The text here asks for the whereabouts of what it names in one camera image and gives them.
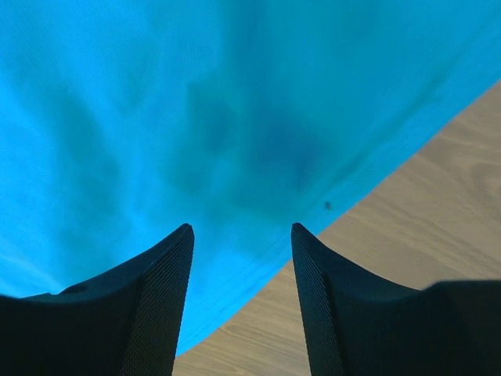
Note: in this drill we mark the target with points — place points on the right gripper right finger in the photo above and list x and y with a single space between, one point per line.
357 323

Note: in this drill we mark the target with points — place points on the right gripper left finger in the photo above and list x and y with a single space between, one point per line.
125 321

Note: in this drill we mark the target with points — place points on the teal t shirt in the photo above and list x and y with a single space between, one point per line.
121 120

